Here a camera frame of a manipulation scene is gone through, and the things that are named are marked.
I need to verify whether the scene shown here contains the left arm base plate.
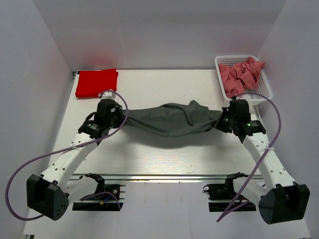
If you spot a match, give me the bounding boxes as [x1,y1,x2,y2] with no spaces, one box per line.
[72,184,126,212]

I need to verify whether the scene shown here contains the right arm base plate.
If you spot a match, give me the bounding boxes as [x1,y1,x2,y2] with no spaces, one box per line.
[202,184,256,213]

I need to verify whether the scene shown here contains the dark grey t-shirt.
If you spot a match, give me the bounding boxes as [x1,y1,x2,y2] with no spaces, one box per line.
[122,100,221,137]

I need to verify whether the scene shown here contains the aluminium table rail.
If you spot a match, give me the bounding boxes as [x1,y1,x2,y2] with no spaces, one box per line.
[69,173,264,184]

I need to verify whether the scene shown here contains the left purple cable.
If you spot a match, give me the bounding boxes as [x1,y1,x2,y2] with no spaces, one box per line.
[5,90,129,221]

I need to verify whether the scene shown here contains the crumpled pink t-shirt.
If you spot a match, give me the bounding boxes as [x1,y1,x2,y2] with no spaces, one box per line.
[218,57,265,98]

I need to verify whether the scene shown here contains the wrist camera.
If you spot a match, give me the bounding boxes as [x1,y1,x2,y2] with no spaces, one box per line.
[98,90,116,101]
[228,100,251,122]

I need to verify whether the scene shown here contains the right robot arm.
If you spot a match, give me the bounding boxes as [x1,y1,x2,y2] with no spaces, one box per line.
[215,108,310,224]

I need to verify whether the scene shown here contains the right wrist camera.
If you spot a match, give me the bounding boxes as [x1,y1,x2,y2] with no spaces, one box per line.
[228,100,251,122]

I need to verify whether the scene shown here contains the folded red t-shirt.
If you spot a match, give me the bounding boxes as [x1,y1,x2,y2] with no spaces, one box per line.
[75,69,119,99]

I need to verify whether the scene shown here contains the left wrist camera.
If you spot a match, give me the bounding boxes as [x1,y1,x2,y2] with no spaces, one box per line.
[98,90,116,101]

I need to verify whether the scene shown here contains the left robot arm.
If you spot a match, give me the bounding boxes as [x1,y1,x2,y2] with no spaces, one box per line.
[26,99,125,221]

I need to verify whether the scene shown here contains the white plastic basket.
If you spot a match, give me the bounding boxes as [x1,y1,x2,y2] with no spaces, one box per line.
[214,55,273,105]

